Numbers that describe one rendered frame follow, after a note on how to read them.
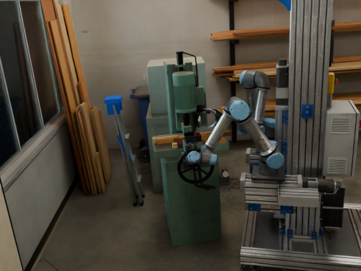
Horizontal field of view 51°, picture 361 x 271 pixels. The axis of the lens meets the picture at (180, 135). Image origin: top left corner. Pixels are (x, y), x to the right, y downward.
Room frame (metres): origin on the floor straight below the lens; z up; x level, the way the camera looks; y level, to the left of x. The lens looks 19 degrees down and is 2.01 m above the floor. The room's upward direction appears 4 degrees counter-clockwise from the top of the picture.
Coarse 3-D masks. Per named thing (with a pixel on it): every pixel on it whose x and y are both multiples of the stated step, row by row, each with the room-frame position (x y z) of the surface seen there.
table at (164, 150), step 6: (156, 144) 2.95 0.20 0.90; (162, 144) 2.94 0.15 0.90; (168, 144) 2.93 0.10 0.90; (180, 144) 2.91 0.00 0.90; (204, 144) 2.87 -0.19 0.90; (222, 144) 2.86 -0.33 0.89; (228, 144) 2.86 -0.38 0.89; (156, 150) 2.82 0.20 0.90; (162, 150) 2.81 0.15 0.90; (168, 150) 2.80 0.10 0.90; (174, 150) 2.81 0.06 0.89; (180, 150) 2.81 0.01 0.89; (216, 150) 2.85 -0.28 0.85; (222, 150) 2.86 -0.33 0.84; (156, 156) 2.79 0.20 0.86; (162, 156) 2.79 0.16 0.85; (168, 156) 2.80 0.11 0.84
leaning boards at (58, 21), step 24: (48, 24) 3.89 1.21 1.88; (72, 24) 4.69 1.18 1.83; (72, 48) 4.48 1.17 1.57; (72, 72) 4.27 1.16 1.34; (72, 96) 4.03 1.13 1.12; (72, 120) 3.89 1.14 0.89; (96, 120) 4.18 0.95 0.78; (72, 144) 3.92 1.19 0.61; (96, 144) 4.39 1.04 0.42; (96, 168) 3.91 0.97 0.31; (96, 192) 3.85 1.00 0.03
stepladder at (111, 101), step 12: (108, 96) 3.71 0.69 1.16; (120, 96) 3.67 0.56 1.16; (108, 108) 3.57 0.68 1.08; (120, 108) 3.72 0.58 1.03; (120, 120) 3.61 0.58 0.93; (120, 132) 3.55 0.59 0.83; (120, 144) 3.56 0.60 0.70; (132, 156) 3.69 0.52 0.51; (132, 168) 3.55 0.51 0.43; (132, 180) 3.73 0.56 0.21; (132, 192) 3.55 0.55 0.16; (144, 192) 3.78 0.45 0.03
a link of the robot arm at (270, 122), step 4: (264, 120) 2.91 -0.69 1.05; (268, 120) 2.91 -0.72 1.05; (272, 120) 2.91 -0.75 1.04; (264, 124) 2.90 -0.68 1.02; (268, 124) 2.88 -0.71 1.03; (272, 124) 2.87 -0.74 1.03; (268, 128) 2.88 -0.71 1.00; (272, 128) 2.87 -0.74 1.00; (264, 132) 2.90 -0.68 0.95; (268, 132) 2.87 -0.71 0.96; (272, 132) 2.87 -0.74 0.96; (268, 136) 2.87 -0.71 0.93; (272, 136) 2.87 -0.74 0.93
